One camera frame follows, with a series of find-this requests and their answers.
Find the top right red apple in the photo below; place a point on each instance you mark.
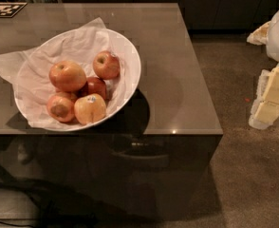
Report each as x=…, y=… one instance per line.
x=106, y=65

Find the white paper napkin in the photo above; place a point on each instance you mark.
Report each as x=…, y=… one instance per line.
x=35, y=67

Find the dark red middle apple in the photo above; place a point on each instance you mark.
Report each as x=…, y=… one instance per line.
x=94, y=85

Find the yellow apple with sticker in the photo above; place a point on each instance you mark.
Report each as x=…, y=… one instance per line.
x=90, y=109

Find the dark glass table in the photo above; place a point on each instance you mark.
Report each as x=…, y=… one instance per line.
x=147, y=162

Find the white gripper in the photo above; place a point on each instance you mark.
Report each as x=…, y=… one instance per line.
x=266, y=104

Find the large red apple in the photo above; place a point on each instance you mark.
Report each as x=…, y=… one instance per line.
x=67, y=76

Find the white bowl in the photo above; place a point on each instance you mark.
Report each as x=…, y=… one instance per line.
x=126, y=64

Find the bruised front left apple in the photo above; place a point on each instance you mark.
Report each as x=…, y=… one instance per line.
x=60, y=106

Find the black white marker tag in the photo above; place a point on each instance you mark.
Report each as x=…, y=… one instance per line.
x=9, y=10

